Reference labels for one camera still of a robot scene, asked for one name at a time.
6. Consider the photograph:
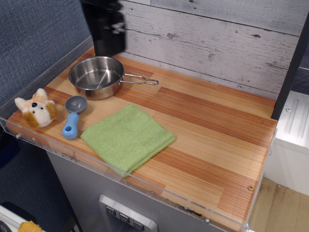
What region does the yellow black object bottom left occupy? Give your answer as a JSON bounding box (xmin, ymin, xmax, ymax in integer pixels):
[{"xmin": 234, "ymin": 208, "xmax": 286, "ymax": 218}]
[{"xmin": 0, "ymin": 221, "xmax": 44, "ymax": 232}]

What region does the green folded microfiber cloth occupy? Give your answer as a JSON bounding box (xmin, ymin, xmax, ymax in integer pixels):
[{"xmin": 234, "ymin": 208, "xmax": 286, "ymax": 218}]
[{"xmin": 81, "ymin": 104, "xmax": 175, "ymax": 177}]

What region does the silver dispenser button panel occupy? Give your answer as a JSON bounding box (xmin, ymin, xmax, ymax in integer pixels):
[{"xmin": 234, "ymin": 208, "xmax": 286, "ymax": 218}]
[{"xmin": 99, "ymin": 194, "xmax": 158, "ymax": 232}]

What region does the blue grey toy scoop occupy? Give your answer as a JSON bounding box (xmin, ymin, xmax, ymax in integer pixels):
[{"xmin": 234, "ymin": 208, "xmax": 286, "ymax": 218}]
[{"xmin": 62, "ymin": 96, "xmax": 87, "ymax": 140}]

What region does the grey toy fridge cabinet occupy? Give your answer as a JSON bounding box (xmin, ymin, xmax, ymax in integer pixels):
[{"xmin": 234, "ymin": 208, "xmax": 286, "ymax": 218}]
[{"xmin": 48, "ymin": 152, "xmax": 243, "ymax": 232}]

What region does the clear acrylic table guard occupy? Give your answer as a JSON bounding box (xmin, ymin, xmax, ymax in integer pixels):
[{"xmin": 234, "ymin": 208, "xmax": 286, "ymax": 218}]
[{"xmin": 0, "ymin": 43, "xmax": 277, "ymax": 232}]

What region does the white aluminium side box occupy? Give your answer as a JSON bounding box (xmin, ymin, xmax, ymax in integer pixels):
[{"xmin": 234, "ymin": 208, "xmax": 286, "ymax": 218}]
[{"xmin": 264, "ymin": 91, "xmax": 309, "ymax": 195}]

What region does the silver metal pot with handle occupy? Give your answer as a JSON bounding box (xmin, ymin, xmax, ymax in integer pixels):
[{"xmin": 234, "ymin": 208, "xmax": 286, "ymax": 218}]
[{"xmin": 69, "ymin": 57, "xmax": 159, "ymax": 100}]

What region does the black right frame post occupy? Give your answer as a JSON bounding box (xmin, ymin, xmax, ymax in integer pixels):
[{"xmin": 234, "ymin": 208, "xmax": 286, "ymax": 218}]
[{"xmin": 271, "ymin": 15, "xmax": 309, "ymax": 120}]

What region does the plush corgi dog head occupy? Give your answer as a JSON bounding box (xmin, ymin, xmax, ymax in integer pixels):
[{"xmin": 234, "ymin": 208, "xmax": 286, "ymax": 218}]
[{"xmin": 14, "ymin": 88, "xmax": 57, "ymax": 129}]

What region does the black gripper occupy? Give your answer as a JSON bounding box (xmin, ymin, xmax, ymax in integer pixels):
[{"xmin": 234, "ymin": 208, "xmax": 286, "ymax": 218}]
[{"xmin": 81, "ymin": 0, "xmax": 126, "ymax": 56}]

